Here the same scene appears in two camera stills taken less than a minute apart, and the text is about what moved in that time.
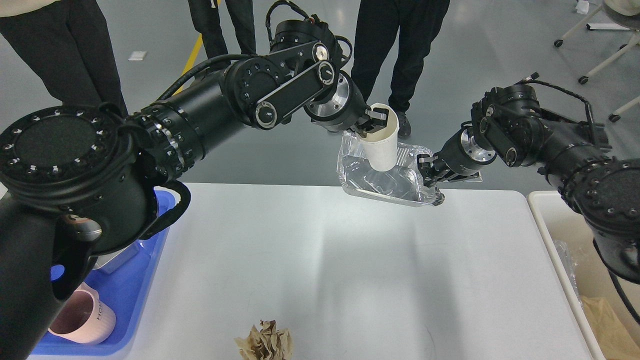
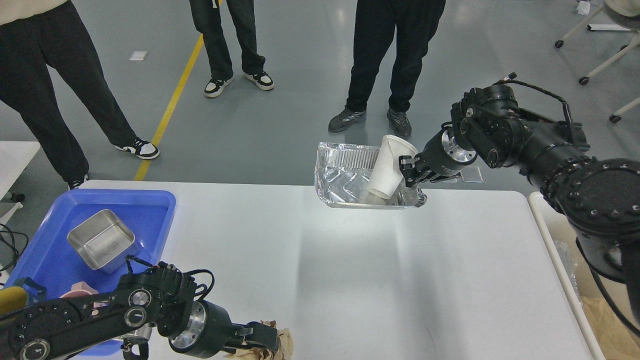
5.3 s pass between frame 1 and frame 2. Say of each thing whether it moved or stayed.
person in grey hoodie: stayed
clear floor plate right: stayed
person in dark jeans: stayed
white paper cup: moved
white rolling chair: stayed
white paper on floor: stayed
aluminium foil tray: moved
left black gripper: moved
